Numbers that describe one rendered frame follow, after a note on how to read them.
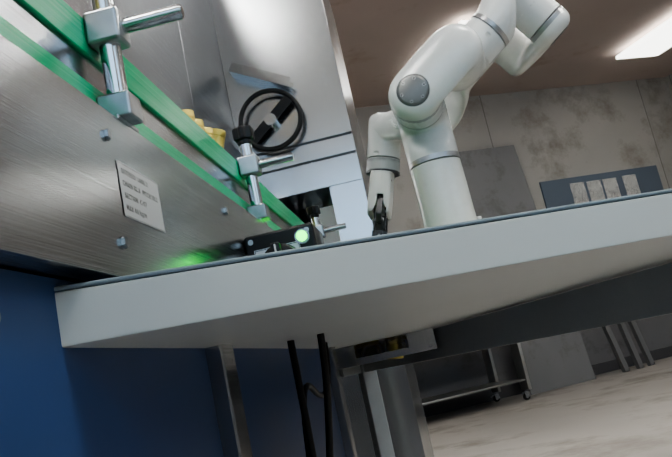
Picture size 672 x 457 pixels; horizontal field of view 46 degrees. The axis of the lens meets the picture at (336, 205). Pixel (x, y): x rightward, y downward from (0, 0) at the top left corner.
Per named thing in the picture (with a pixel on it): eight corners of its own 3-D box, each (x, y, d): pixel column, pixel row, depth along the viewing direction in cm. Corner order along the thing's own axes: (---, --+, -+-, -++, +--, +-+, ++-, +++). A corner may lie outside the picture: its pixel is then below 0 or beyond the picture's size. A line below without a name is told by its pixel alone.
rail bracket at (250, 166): (254, 228, 105) (236, 134, 108) (307, 215, 105) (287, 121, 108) (247, 223, 102) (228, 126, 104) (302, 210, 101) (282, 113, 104)
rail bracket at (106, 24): (116, 138, 61) (91, -18, 63) (208, 116, 60) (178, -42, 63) (94, 124, 57) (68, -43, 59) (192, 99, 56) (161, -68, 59)
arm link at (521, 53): (441, 55, 155) (499, 104, 155) (515, -34, 148) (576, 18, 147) (452, 50, 170) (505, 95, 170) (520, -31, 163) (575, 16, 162)
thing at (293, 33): (289, 235, 322) (249, 36, 340) (379, 214, 319) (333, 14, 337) (249, 205, 254) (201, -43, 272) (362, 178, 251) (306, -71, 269)
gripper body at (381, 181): (368, 173, 181) (366, 221, 179) (364, 162, 171) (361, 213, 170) (401, 173, 180) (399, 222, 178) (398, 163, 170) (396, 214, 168)
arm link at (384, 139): (437, 111, 174) (412, 99, 166) (435, 158, 172) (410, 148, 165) (382, 120, 183) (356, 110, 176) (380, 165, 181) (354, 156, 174)
